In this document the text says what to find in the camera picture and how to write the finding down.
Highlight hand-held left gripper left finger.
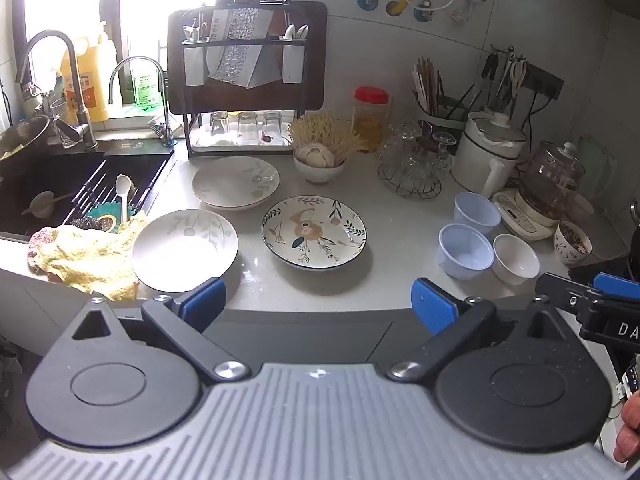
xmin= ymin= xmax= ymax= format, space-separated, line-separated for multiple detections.
xmin=65 ymin=276 xmax=251 ymax=383

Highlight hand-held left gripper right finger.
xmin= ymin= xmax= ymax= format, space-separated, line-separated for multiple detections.
xmin=387 ymin=277 xmax=576 ymax=381

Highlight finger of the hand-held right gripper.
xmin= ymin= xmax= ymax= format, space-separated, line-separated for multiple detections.
xmin=535 ymin=272 xmax=598 ymax=313
xmin=594 ymin=272 xmax=640 ymax=305

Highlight white leaf print plate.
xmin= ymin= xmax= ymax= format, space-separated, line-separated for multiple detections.
xmin=132 ymin=209 xmax=239 ymax=293
xmin=192 ymin=156 xmax=281 ymax=211

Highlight pale blue plastic bowl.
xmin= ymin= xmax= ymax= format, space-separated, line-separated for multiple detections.
xmin=438 ymin=223 xmax=496 ymax=280
xmin=454 ymin=191 xmax=502 ymax=238

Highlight floral print plate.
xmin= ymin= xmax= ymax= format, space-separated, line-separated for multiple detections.
xmin=261 ymin=196 xmax=367 ymax=271

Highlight person's right hand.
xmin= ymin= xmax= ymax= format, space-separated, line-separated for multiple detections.
xmin=612 ymin=392 xmax=640 ymax=463

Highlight black stove top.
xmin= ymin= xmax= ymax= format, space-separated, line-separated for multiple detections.
xmin=567 ymin=255 xmax=637 ymax=287

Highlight dark brass teapot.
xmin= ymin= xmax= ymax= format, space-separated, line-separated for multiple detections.
xmin=627 ymin=200 xmax=640 ymax=282

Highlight patterned cup with tea leaves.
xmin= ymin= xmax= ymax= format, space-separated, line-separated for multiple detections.
xmin=553 ymin=221 xmax=593 ymax=265

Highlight white ceramic bowl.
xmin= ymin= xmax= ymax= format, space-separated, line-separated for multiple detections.
xmin=493 ymin=234 xmax=541 ymax=286

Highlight cream kettle base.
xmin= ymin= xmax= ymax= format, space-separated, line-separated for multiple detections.
xmin=492 ymin=189 xmax=563 ymax=241

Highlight glass health kettle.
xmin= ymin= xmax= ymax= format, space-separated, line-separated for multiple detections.
xmin=517 ymin=142 xmax=586 ymax=221

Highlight pale green kettle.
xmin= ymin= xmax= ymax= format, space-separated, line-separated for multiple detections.
xmin=577 ymin=135 xmax=618 ymax=201

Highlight yellow dish cloth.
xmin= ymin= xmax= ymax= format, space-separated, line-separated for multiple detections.
xmin=37 ymin=211 xmax=149 ymax=302

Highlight roll-up sink drying rack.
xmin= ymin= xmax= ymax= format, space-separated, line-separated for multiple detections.
xmin=70 ymin=159 xmax=170 ymax=223

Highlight white plastic spoon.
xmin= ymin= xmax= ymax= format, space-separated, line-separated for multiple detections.
xmin=115 ymin=174 xmax=134 ymax=224

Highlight set of patterned glass cups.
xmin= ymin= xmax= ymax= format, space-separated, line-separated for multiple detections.
xmin=378 ymin=120 xmax=457 ymax=192

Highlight white electric cooker pot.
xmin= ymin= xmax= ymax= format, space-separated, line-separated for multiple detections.
xmin=451 ymin=112 xmax=528 ymax=200

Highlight white drip tray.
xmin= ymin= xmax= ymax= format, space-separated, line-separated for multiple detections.
xmin=191 ymin=132 xmax=295 ymax=155

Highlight pink scrub cloth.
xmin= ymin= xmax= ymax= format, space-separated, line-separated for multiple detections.
xmin=27 ymin=227 xmax=62 ymax=275

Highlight garlic bulb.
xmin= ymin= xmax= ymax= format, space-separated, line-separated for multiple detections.
xmin=296 ymin=142 xmax=337 ymax=167

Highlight white utensil holder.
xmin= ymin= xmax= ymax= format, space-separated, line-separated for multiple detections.
xmin=415 ymin=90 xmax=481 ymax=133

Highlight black kitchen sink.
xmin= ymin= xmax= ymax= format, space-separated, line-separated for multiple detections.
xmin=0 ymin=147 xmax=176 ymax=243

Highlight red lid glass jar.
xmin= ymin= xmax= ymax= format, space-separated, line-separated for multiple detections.
xmin=352 ymin=86 xmax=391 ymax=153

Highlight chrome kitchen faucet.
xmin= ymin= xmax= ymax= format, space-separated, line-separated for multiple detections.
xmin=109 ymin=56 xmax=176 ymax=147

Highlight black power strip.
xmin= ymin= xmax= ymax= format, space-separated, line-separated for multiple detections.
xmin=520 ymin=62 xmax=565 ymax=101

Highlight black dish rack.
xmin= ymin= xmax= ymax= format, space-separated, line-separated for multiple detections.
xmin=181 ymin=0 xmax=310 ymax=158

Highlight hanging scissors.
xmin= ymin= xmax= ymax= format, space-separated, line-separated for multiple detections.
xmin=482 ymin=45 xmax=528 ymax=111

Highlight bunch of chopsticks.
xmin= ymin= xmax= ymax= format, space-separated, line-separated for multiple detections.
xmin=412 ymin=56 xmax=446 ymax=116

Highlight green soap bottle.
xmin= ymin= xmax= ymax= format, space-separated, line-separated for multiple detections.
xmin=131 ymin=57 xmax=164 ymax=107

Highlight white cutlery cup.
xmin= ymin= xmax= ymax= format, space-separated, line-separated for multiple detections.
xmin=281 ymin=37 xmax=307 ymax=84
xmin=182 ymin=40 xmax=207 ymax=87

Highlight yellow detergent bottle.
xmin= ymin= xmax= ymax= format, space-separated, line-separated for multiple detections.
xmin=61 ymin=34 xmax=112 ymax=122

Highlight steel pot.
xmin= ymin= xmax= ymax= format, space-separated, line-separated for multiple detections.
xmin=0 ymin=115 xmax=52 ymax=162

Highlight black kitchen faucet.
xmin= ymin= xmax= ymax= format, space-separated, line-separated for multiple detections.
xmin=15 ymin=30 xmax=99 ymax=151

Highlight silver patterned board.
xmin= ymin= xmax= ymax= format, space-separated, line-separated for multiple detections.
xmin=207 ymin=6 xmax=277 ymax=90

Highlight dark brown cutting board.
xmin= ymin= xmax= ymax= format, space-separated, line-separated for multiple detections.
xmin=167 ymin=1 xmax=328 ymax=115

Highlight metal wire cup rack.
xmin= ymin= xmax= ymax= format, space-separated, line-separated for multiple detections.
xmin=377 ymin=125 xmax=443 ymax=200

